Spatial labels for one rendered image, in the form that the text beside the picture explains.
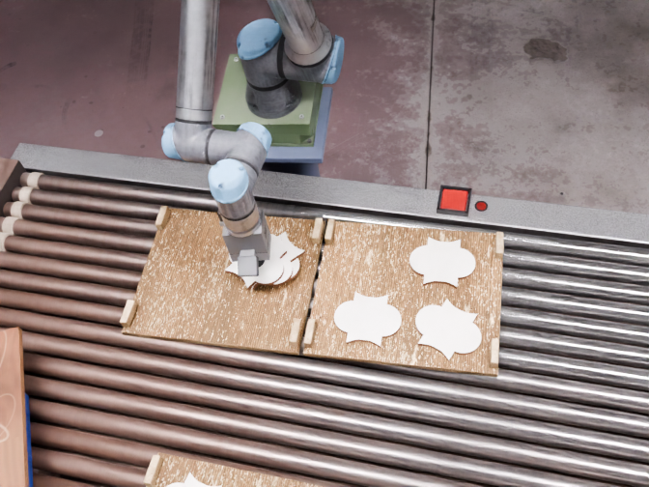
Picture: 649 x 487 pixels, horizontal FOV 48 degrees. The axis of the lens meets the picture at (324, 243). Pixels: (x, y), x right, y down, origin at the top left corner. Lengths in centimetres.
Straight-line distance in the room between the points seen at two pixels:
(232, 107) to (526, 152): 149
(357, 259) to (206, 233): 38
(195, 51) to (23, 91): 243
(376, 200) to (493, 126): 147
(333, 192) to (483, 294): 46
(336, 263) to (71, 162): 81
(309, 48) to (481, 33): 197
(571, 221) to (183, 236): 92
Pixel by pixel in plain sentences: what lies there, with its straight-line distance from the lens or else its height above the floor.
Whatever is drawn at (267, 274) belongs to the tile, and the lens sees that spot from 164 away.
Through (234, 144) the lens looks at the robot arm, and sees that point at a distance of 148.
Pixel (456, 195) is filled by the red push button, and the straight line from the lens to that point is 179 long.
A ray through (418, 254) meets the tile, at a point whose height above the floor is 95.
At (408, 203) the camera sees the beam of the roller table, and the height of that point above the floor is 91.
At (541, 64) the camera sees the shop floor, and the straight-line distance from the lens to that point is 349.
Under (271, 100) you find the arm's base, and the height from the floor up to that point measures 102.
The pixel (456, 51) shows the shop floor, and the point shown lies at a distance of 352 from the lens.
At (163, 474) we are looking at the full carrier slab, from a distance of 155.
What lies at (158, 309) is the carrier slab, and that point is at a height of 94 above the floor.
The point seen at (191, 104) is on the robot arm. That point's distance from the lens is 151.
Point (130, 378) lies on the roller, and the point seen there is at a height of 92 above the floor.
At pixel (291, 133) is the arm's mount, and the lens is 196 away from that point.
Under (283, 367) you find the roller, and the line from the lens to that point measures 160.
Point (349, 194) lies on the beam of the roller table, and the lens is 182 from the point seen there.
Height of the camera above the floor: 236
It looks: 56 degrees down
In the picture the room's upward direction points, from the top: 11 degrees counter-clockwise
